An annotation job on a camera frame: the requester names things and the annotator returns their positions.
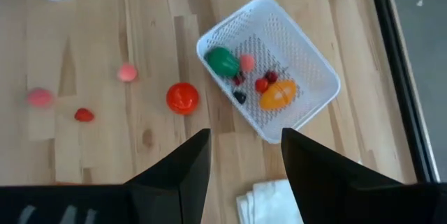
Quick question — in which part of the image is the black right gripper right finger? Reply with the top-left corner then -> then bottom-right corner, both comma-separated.
281,128 -> 447,224

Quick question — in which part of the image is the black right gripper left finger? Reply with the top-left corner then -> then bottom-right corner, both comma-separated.
0,128 -> 212,224

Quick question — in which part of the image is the red toy tomato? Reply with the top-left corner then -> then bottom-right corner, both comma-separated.
166,82 -> 200,116

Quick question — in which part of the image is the orange toy fruit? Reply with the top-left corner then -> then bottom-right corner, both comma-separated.
259,80 -> 298,111

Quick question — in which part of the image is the red toy raspberry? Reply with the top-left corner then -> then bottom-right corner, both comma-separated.
73,107 -> 96,123

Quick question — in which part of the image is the bright red toy cherry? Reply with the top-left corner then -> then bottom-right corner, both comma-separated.
254,78 -> 270,94

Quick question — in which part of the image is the pink toy peach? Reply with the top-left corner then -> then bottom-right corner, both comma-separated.
117,63 -> 138,84
27,87 -> 55,109
240,54 -> 256,73

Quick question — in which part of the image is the green toy pepper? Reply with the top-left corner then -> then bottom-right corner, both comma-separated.
205,46 -> 241,79

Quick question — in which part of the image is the white folded cloth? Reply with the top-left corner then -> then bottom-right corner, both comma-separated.
236,178 -> 305,224

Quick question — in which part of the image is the white perforated plastic basket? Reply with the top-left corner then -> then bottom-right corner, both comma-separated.
196,0 -> 342,144

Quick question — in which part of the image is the black metal table frame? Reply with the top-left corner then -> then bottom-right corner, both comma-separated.
367,0 -> 441,184

